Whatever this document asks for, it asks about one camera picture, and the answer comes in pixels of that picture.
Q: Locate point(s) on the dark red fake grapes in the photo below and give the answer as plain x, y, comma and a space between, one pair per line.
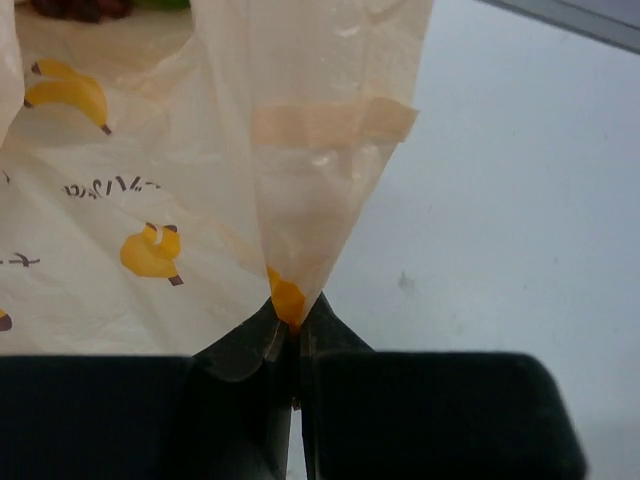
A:
86, 11

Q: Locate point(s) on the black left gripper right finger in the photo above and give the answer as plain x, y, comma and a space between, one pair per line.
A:
369, 414

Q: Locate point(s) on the green fake fruit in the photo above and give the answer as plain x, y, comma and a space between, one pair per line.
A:
164, 5

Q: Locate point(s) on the banana print plastic bag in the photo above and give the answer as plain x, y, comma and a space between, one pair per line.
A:
164, 174

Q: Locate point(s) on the aluminium table edge rail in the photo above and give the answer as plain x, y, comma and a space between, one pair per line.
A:
612, 22

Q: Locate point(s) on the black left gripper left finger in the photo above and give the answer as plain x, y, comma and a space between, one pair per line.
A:
219, 414

